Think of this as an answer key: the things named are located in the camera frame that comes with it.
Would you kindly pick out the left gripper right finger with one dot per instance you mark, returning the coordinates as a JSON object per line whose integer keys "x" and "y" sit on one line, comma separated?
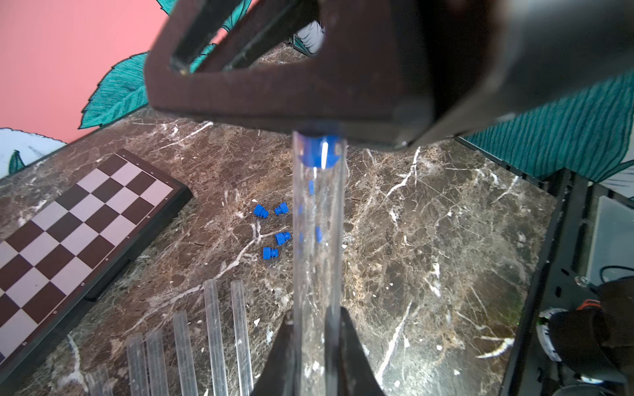
{"x": 347, "y": 369}

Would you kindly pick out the black mounting rail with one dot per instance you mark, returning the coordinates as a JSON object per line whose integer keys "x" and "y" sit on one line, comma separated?
{"x": 575, "y": 336}

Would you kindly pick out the blue stopper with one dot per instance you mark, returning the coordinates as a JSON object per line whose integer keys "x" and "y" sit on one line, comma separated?
{"x": 269, "y": 253}
{"x": 282, "y": 238}
{"x": 261, "y": 212}
{"x": 320, "y": 152}
{"x": 281, "y": 209}

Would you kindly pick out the folded chess board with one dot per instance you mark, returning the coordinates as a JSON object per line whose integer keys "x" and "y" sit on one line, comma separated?
{"x": 62, "y": 260}

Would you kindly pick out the test tube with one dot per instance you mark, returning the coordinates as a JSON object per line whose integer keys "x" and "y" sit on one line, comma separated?
{"x": 318, "y": 209}
{"x": 186, "y": 367}
{"x": 214, "y": 331}
{"x": 99, "y": 382}
{"x": 241, "y": 334}
{"x": 156, "y": 363}
{"x": 138, "y": 372}

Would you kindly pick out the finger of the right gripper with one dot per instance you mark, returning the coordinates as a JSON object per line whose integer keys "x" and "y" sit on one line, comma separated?
{"x": 383, "y": 74}

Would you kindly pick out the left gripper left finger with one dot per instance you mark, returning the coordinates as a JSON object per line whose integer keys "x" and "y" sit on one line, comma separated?
{"x": 279, "y": 373}

